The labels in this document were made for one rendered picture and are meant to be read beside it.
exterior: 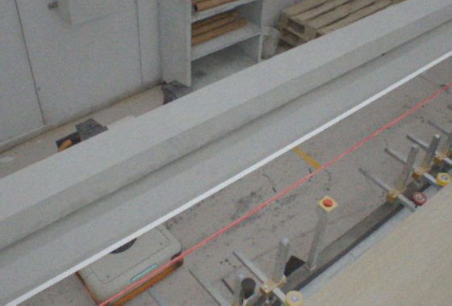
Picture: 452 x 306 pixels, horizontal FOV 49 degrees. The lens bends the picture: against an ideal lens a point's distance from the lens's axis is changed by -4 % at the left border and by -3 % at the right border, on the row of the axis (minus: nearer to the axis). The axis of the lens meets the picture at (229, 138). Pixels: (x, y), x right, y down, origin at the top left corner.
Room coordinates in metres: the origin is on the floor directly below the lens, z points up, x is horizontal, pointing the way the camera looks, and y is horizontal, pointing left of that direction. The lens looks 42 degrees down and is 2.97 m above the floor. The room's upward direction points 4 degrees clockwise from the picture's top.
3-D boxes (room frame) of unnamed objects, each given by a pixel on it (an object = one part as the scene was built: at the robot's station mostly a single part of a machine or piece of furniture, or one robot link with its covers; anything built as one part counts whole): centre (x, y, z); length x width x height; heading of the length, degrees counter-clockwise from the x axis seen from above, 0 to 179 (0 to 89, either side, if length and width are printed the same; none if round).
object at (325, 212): (1.55, -0.46, 1.18); 0.07 x 0.07 x 0.08; 42
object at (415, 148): (2.05, -1.01, 0.93); 0.04 x 0.04 x 0.48; 42
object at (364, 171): (2.06, -0.95, 0.80); 0.43 x 0.03 x 0.04; 42
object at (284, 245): (1.38, -0.27, 0.92); 0.04 x 0.04 x 0.48; 42
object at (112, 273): (1.99, 0.70, 0.16); 0.67 x 0.64 x 0.25; 44
